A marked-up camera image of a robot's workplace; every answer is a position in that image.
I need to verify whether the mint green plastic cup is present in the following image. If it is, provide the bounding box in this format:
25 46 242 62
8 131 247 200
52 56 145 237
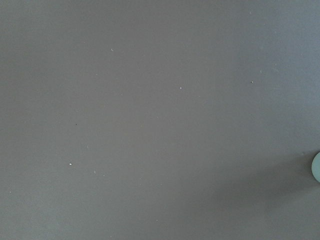
311 152 320 183

